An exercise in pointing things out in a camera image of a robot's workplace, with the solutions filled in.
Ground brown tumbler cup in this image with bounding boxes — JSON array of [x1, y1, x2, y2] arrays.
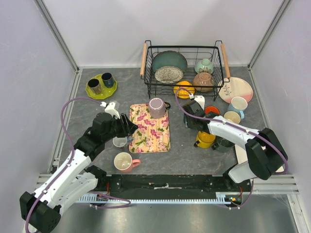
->
[[87, 79, 102, 95]]

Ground brown pink bowl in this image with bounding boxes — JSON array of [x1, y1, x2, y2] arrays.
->
[[192, 72, 214, 92]]

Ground light blue cable duct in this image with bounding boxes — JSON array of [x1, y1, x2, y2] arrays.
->
[[76, 193, 242, 205]]

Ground orange mug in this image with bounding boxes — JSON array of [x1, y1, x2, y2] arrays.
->
[[205, 106, 220, 115]]

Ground white square board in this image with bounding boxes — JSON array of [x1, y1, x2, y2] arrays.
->
[[234, 144, 285, 173]]

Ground yellow mug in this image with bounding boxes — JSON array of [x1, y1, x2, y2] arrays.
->
[[194, 131, 216, 149]]

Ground beige mug dark handle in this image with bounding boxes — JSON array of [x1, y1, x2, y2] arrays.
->
[[224, 111, 241, 124]]

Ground light blue mug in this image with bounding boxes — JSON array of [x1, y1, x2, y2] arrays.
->
[[227, 97, 248, 119]]

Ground yellow bowl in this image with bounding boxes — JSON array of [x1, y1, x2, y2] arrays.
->
[[173, 81, 195, 99]]

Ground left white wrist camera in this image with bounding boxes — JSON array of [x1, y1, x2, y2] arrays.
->
[[100, 101, 120, 119]]

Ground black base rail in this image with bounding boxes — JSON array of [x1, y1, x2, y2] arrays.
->
[[93, 174, 251, 199]]

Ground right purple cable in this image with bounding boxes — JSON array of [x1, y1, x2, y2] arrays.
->
[[174, 87, 290, 211]]

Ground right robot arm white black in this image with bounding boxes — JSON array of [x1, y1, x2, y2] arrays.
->
[[181, 100, 288, 191]]

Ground black wire dish rack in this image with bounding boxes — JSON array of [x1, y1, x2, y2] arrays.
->
[[140, 41, 229, 99]]

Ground purple cable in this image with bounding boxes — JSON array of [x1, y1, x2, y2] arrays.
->
[[174, 87, 290, 211], [24, 97, 132, 233]]

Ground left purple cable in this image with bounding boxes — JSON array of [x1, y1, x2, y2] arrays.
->
[[24, 97, 132, 233]]

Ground dark blue tumbler cup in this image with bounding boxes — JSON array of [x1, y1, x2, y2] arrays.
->
[[102, 72, 115, 88]]

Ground green scalloped plate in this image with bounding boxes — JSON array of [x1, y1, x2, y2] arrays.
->
[[86, 74, 118, 100]]

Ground dark green mug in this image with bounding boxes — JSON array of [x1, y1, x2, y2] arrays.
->
[[211, 137, 235, 153]]

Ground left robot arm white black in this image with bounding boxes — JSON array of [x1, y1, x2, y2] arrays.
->
[[19, 113, 138, 233]]

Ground dark blue mug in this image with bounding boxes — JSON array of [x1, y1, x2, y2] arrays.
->
[[183, 114, 190, 128]]

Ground speckled beige plate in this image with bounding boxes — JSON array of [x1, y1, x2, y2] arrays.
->
[[155, 66, 184, 83]]

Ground floral placemat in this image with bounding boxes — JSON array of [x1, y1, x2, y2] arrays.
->
[[129, 103, 171, 153]]

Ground pink floral plate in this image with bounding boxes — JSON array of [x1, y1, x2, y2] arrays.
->
[[219, 77, 253, 103]]

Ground purple mug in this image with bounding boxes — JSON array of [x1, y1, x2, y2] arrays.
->
[[148, 98, 171, 119]]

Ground teal plate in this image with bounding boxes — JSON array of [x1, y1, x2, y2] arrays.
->
[[152, 50, 188, 73]]

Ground pink mug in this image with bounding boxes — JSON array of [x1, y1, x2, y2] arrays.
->
[[114, 152, 141, 173]]

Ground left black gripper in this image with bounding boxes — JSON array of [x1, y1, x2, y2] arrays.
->
[[103, 113, 138, 142]]

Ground mint green bowl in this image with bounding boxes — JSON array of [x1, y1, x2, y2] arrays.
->
[[195, 58, 214, 74]]

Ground small grey white mug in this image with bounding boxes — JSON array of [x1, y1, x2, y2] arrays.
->
[[112, 136, 134, 148]]

